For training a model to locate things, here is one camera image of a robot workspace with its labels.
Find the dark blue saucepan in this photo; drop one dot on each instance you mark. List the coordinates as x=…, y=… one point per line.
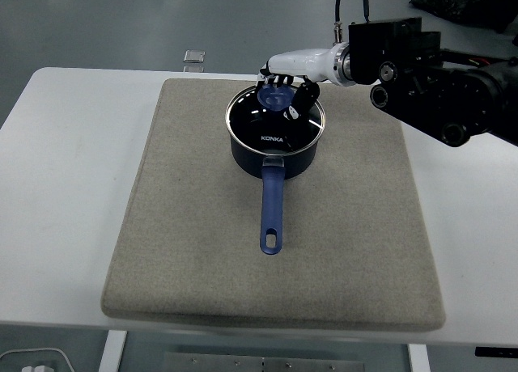
x=272, y=202

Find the small clear floor box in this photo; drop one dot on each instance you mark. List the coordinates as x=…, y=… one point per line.
x=194, y=56

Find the black textured bag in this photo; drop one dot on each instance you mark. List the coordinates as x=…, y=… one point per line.
x=465, y=4

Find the grey metal plate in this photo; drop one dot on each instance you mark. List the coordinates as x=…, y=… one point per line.
x=243, y=364

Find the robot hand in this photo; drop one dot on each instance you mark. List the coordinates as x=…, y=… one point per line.
x=303, y=62

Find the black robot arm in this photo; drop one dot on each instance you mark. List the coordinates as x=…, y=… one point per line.
x=425, y=89

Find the grey-brown fabric mat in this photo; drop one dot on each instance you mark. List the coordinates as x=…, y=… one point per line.
x=202, y=226

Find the white table leg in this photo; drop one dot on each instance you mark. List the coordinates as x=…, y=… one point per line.
x=419, y=360
x=112, y=352

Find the black bar under table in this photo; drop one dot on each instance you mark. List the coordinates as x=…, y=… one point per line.
x=495, y=352

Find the glass lid with blue knob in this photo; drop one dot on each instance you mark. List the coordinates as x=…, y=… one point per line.
x=251, y=125

